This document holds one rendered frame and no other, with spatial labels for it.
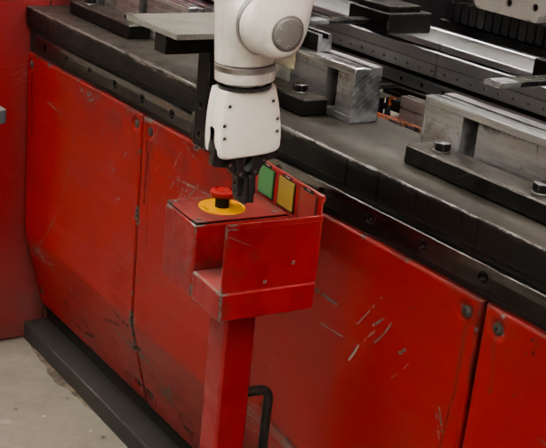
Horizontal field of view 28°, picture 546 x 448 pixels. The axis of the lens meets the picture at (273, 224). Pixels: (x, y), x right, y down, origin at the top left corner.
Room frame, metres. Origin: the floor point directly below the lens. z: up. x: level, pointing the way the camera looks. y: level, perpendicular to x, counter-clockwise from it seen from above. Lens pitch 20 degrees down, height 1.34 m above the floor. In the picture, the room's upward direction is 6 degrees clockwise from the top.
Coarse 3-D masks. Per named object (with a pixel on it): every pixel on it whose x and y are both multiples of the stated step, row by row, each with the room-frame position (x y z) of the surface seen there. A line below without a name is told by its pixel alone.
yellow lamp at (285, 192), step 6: (282, 180) 1.62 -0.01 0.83; (288, 180) 1.61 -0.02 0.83; (282, 186) 1.62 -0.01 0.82; (288, 186) 1.61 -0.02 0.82; (282, 192) 1.62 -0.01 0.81; (288, 192) 1.60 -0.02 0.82; (282, 198) 1.62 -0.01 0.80; (288, 198) 1.60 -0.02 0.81; (282, 204) 1.62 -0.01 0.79; (288, 204) 1.60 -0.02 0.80; (288, 210) 1.60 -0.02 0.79
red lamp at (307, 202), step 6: (300, 192) 1.58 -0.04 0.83; (306, 192) 1.56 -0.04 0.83; (300, 198) 1.58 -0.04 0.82; (306, 198) 1.56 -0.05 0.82; (312, 198) 1.55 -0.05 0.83; (300, 204) 1.57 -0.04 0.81; (306, 204) 1.56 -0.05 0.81; (312, 204) 1.55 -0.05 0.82; (300, 210) 1.57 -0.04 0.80; (306, 210) 1.56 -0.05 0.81; (312, 210) 1.54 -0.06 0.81; (300, 216) 1.57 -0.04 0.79; (306, 216) 1.56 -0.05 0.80
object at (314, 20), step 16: (368, 0) 2.16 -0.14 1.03; (384, 0) 2.18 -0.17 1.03; (352, 16) 2.14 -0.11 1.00; (368, 16) 2.14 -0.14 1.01; (384, 16) 2.10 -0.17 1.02; (400, 16) 2.11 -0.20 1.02; (416, 16) 2.13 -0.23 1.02; (384, 32) 2.10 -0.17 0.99; (400, 32) 2.11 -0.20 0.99; (416, 32) 2.14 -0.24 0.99
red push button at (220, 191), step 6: (222, 186) 1.62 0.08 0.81; (210, 192) 1.60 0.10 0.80; (216, 192) 1.60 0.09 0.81; (222, 192) 1.59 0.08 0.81; (228, 192) 1.60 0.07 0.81; (216, 198) 1.60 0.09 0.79; (222, 198) 1.59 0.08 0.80; (228, 198) 1.59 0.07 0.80; (216, 204) 1.60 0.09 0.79; (222, 204) 1.60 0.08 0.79; (228, 204) 1.60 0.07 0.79
